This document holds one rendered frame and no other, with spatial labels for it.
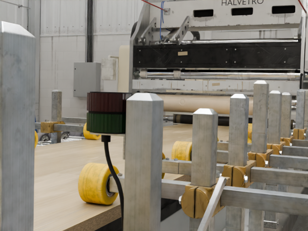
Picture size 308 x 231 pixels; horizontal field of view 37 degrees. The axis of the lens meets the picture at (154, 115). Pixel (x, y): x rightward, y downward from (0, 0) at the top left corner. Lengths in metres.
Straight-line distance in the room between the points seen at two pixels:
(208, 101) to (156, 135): 2.65
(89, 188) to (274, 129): 0.77
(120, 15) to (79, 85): 1.85
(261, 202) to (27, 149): 0.54
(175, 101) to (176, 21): 0.68
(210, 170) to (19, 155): 0.49
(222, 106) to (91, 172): 2.31
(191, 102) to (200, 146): 2.45
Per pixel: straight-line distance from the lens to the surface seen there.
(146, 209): 0.56
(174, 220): 1.29
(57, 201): 0.97
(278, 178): 1.06
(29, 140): 0.35
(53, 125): 2.23
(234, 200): 0.83
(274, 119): 1.51
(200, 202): 0.77
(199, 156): 0.79
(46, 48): 11.72
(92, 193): 0.91
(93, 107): 0.56
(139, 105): 0.55
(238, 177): 1.01
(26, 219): 0.36
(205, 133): 0.78
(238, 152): 1.03
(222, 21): 3.50
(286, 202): 0.81
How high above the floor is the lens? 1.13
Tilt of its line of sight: 3 degrees down
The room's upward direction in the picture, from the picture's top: 2 degrees clockwise
